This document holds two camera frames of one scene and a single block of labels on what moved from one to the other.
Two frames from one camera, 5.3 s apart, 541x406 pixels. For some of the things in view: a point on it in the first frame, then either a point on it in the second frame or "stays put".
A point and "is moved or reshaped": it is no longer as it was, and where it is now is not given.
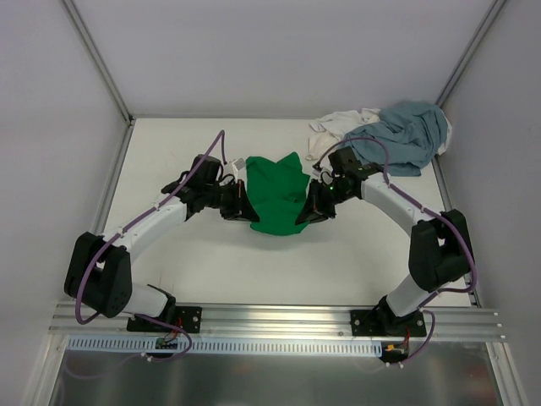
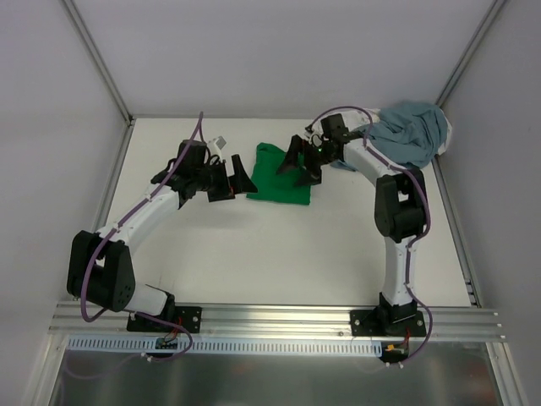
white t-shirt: [330, 129] stays put
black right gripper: [321, 196] -> [311, 157]
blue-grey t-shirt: [406, 137] stays put
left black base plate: [189, 318] stays put
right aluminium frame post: [473, 46] stays put
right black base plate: [382, 323] stays put
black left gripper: [232, 200] -> [224, 182]
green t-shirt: [276, 190] is moved or reshaped
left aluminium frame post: [100, 60] stays put
